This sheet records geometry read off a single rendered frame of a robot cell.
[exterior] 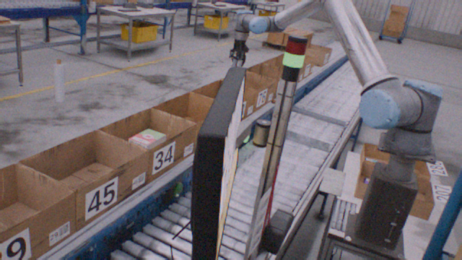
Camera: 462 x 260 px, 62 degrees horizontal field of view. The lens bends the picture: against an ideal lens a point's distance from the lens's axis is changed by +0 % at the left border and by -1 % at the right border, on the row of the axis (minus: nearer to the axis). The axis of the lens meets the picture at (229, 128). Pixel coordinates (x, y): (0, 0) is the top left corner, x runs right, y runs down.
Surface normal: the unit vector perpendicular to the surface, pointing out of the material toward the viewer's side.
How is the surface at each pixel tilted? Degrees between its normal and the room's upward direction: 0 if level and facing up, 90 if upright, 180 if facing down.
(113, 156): 89
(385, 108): 95
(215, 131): 4
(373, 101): 95
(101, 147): 90
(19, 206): 0
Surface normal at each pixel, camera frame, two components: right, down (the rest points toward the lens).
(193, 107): -0.43, 0.30
